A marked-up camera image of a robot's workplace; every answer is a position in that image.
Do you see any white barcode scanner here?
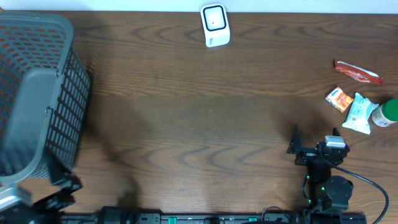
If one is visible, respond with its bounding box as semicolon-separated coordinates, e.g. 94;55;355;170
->
200;3;231;48

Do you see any mint green wipes pack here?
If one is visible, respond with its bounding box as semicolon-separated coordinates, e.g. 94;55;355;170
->
342;93;379;134

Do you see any red snack wrapper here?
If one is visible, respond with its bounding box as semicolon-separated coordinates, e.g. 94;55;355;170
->
333;60;384;85

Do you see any orange small box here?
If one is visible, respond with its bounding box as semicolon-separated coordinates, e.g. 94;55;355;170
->
325;87;354;113

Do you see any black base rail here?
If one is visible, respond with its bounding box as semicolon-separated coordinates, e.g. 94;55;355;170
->
57;207;367;224

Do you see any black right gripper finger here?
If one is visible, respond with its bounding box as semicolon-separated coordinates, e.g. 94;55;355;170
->
332;127;350;152
287;125;302;154

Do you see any green lid jar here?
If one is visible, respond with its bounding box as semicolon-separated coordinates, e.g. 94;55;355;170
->
371;100;397;128

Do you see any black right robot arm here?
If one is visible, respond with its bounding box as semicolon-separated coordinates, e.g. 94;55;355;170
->
287;127;353;223

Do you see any dark grey plastic basket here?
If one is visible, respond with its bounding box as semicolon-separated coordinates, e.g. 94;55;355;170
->
1;12;91;185

